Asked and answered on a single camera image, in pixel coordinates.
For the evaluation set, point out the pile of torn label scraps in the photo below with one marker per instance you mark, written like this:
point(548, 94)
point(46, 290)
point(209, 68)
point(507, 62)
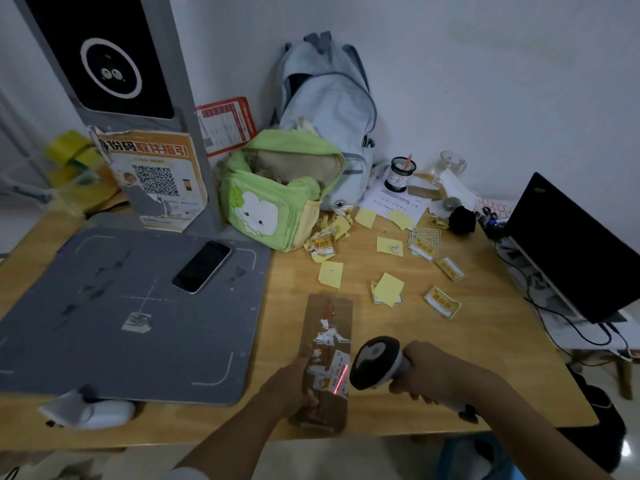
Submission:
point(327, 237)

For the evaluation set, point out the small round tape dispenser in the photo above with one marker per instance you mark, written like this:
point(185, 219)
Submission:
point(442, 207)

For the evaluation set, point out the brown cardboard parcel box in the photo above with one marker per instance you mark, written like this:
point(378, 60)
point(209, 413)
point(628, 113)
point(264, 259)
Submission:
point(331, 319)

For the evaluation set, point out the person's right fingers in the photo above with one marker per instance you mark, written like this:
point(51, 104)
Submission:
point(412, 387)

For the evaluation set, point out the red white leaflet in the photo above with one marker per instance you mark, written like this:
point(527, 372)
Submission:
point(225, 124)

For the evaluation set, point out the blank yellow tag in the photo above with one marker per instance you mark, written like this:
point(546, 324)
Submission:
point(389, 288)
point(365, 218)
point(331, 273)
point(400, 219)
point(387, 244)

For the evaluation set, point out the black white barcode scanner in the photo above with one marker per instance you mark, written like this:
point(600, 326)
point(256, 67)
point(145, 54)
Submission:
point(372, 362)

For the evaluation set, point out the orange white instruction poster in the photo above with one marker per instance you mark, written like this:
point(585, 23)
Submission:
point(160, 179)

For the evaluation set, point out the person's left thumb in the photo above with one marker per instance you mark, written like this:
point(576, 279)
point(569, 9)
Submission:
point(301, 358)

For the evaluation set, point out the person's right forearm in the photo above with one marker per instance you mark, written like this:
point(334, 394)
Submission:
point(525, 429)

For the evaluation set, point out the black bag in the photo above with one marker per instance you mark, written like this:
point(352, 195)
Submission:
point(602, 419)

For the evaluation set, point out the clear glass cup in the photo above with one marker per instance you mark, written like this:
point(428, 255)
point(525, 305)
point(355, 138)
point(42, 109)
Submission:
point(450, 164)

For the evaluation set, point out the wooden stool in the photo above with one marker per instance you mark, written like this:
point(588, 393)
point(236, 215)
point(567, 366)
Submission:
point(617, 367)

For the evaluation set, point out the blue stool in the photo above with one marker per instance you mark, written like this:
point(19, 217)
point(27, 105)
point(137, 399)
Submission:
point(470, 459)

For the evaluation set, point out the wooden block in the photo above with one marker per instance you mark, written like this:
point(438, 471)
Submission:
point(422, 192)

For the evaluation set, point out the white printed paper sheet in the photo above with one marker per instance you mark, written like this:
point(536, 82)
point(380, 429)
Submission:
point(390, 204)

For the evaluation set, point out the person's right hand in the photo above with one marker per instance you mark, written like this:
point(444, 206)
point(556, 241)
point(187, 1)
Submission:
point(435, 372)

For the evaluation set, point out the stack of yellow printed labels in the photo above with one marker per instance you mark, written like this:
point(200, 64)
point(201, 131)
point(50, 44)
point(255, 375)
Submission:
point(424, 244)

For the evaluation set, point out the yellow tape rolls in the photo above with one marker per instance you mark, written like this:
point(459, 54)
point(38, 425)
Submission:
point(75, 154)

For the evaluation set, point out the black white pen cup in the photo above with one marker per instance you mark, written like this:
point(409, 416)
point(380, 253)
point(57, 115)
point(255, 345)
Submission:
point(399, 177)

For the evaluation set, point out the gray kiosk post with screen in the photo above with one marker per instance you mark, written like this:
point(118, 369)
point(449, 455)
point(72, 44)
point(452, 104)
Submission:
point(125, 54)

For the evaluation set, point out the black laptop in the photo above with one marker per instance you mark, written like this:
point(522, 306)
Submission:
point(570, 249)

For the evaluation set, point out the person's left hand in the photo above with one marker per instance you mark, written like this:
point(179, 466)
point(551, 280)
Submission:
point(282, 387)

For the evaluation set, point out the white laptop stand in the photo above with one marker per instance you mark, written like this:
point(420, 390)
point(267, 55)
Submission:
point(540, 289)

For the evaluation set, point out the light blue backpack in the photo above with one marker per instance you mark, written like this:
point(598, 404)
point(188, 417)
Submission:
point(325, 99)

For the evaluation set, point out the black smartphone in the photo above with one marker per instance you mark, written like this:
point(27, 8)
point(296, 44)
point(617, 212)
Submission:
point(202, 267)

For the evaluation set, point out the yellow printed label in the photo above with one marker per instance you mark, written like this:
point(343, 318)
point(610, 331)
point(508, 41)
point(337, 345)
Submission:
point(450, 269)
point(442, 302)

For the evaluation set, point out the gray scanning platform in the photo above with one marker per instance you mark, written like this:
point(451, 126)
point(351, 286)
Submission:
point(100, 314)

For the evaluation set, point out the green cartoon backpack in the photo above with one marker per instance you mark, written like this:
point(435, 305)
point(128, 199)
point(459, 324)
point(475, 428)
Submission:
point(260, 204)

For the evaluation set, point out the person's left forearm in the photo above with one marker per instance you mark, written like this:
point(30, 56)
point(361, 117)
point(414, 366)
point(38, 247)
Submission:
point(225, 444)

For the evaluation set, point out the red white patterned paper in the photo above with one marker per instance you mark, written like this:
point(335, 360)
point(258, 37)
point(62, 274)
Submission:
point(495, 208)

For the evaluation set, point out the black crumpled object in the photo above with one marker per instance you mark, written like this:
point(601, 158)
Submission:
point(462, 220)

